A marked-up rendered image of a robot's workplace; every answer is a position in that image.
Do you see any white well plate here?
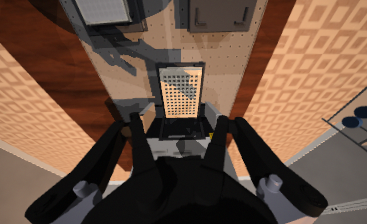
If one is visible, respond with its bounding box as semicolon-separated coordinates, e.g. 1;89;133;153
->
159;67;202;118

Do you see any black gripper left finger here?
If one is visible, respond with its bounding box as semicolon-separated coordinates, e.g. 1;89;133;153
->
24;103;164;224

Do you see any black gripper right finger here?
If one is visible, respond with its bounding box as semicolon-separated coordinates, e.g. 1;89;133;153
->
193;101;328;224

